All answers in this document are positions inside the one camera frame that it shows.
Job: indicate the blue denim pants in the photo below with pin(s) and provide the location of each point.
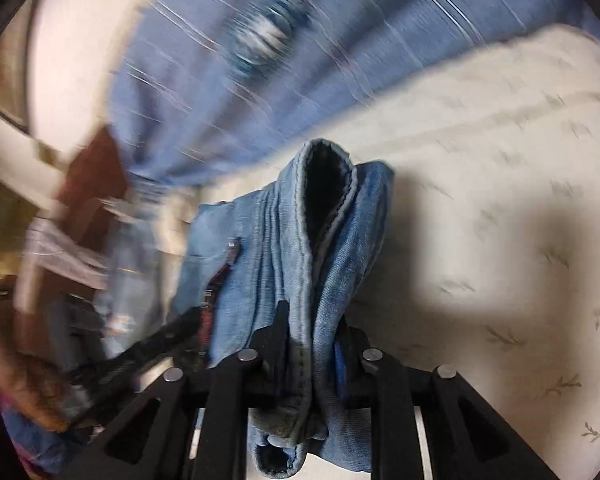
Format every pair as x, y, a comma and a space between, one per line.
290, 240

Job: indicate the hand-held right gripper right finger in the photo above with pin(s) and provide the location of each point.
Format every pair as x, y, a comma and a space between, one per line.
341, 365

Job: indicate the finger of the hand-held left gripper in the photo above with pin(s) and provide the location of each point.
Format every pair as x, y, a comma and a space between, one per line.
170, 335

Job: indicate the cream floral quilt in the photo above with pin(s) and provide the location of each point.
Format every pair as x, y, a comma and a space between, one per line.
480, 185

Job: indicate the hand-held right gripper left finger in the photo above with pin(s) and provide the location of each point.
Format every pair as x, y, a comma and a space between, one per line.
270, 360

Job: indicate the person's left forearm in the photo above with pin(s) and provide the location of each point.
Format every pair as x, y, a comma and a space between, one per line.
30, 390

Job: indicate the blue striped bed sheet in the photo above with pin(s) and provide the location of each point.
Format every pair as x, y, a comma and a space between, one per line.
380, 20

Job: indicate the brown wooden nightstand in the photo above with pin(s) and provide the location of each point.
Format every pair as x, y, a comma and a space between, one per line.
95, 170

